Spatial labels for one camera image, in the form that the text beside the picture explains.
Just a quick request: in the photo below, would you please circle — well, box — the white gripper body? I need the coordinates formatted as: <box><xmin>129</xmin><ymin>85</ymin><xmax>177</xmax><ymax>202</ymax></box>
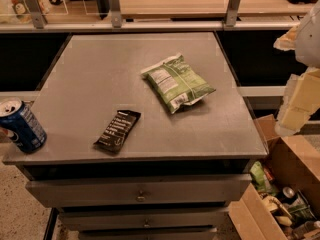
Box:
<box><xmin>295</xmin><ymin>0</ymin><xmax>320</xmax><ymax>68</ymax></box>

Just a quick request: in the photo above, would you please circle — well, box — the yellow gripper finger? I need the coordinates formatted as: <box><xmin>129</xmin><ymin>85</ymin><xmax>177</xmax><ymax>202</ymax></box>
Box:
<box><xmin>275</xmin><ymin>67</ymin><xmax>320</xmax><ymax>137</ymax></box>
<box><xmin>273</xmin><ymin>25</ymin><xmax>298</xmax><ymax>51</ymax></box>

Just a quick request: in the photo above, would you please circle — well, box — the black rxbar chocolate bar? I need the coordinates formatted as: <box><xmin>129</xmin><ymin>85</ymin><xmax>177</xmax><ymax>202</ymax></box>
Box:
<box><xmin>94</xmin><ymin>110</ymin><xmax>141</xmax><ymax>154</ymax></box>

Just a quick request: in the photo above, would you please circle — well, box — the cardboard box of items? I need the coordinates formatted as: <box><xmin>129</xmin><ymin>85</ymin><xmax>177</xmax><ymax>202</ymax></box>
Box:
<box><xmin>228</xmin><ymin>114</ymin><xmax>320</xmax><ymax>240</ymax></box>

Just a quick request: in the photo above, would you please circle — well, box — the green packet in box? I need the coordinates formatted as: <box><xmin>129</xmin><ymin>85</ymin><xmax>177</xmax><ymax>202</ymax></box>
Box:
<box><xmin>250</xmin><ymin>161</ymin><xmax>277</xmax><ymax>196</ymax></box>

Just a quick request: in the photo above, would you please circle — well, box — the silver can in box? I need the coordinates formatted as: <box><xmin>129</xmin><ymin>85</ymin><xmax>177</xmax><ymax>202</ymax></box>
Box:
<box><xmin>279</xmin><ymin>187</ymin><xmax>296</xmax><ymax>203</ymax></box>

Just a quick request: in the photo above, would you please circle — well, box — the green snack bag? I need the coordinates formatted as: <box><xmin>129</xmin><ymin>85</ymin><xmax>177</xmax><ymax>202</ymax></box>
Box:
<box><xmin>141</xmin><ymin>53</ymin><xmax>215</xmax><ymax>114</ymax></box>

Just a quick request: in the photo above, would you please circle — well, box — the top cabinet drawer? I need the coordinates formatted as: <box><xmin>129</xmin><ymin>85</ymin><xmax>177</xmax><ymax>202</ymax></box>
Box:
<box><xmin>26</xmin><ymin>174</ymin><xmax>250</xmax><ymax>207</ymax></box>

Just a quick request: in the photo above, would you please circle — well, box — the cabinet drawer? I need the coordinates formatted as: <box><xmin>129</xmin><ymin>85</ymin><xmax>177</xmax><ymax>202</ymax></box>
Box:
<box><xmin>60</xmin><ymin>207</ymin><xmax>228</xmax><ymax>231</ymax></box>
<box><xmin>26</xmin><ymin>174</ymin><xmax>250</xmax><ymax>207</ymax></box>

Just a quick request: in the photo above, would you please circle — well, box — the middle cabinet drawer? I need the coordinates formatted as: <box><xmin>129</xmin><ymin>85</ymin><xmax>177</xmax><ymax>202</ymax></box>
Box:
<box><xmin>60</xmin><ymin>207</ymin><xmax>228</xmax><ymax>231</ymax></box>

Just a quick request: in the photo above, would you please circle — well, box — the wooden shelf board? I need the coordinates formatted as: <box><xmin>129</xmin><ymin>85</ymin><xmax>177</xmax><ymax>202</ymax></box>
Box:
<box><xmin>120</xmin><ymin>0</ymin><xmax>312</xmax><ymax>18</ymax></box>

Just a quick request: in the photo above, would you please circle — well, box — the grey drawer cabinet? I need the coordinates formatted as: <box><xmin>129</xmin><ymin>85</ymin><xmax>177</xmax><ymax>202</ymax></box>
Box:
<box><xmin>4</xmin><ymin>32</ymin><xmax>266</xmax><ymax>240</ymax></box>

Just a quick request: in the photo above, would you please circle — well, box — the orange snack package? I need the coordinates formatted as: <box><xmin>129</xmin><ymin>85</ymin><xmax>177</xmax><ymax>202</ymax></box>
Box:
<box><xmin>0</xmin><ymin>0</ymin><xmax>31</xmax><ymax>24</ymax></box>

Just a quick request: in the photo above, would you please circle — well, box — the blue pepsi can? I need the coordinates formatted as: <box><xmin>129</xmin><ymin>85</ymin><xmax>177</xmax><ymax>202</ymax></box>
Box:
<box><xmin>0</xmin><ymin>98</ymin><xmax>47</xmax><ymax>154</ymax></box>

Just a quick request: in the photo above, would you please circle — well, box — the metal shelf bracket right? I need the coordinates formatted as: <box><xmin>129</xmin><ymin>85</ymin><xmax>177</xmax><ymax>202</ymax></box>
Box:
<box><xmin>224</xmin><ymin>0</ymin><xmax>241</xmax><ymax>27</ymax></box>

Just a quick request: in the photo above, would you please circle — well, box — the metal shelf bracket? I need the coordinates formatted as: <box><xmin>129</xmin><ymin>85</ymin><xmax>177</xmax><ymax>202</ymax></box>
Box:
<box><xmin>224</xmin><ymin>0</ymin><xmax>241</xmax><ymax>27</ymax></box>
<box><xmin>25</xmin><ymin>0</ymin><xmax>47</xmax><ymax>29</ymax></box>
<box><xmin>108</xmin><ymin>0</ymin><xmax>122</xmax><ymax>28</ymax></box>

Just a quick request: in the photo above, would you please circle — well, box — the metal shelf bracket middle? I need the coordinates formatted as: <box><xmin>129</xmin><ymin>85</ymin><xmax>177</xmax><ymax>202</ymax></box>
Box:
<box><xmin>108</xmin><ymin>0</ymin><xmax>122</xmax><ymax>28</ymax></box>

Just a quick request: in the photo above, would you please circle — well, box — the metal shelf bracket left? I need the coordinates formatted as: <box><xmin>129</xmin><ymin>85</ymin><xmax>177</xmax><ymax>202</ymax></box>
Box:
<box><xmin>25</xmin><ymin>0</ymin><xmax>47</xmax><ymax>29</ymax></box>

